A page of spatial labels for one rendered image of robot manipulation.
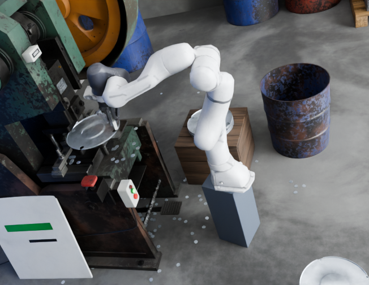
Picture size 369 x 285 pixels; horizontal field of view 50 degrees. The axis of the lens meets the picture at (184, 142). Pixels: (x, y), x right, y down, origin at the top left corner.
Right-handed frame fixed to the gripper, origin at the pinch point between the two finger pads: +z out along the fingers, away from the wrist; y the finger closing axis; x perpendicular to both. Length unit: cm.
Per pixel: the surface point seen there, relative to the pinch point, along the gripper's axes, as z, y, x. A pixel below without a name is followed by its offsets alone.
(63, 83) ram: -18.5, -10.5, 22.0
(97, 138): 4.5, -10.3, 1.2
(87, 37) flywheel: -17, 15, 46
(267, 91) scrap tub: 45, 104, -6
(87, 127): 7.9, -10.2, 13.4
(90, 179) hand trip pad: -0.7, -25.1, -21.1
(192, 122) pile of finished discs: 46, 50, 6
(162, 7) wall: 158, 183, 250
